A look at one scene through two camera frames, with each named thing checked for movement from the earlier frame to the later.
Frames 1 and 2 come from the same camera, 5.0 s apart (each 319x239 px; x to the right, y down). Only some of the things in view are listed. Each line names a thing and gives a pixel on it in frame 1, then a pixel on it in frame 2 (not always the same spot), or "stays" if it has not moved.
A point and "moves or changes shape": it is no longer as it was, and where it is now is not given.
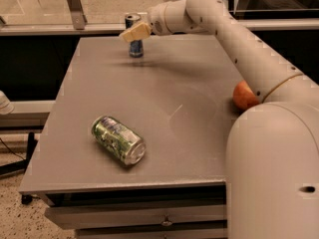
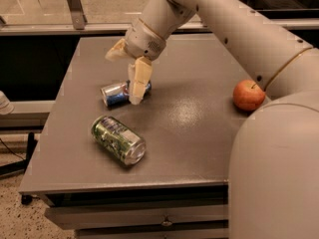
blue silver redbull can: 136,47 moves or changes shape
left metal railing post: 75,4 stays
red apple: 243,97 stays
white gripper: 157,24 -> 144,41
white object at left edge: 6,107 stays
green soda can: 123,142 stays
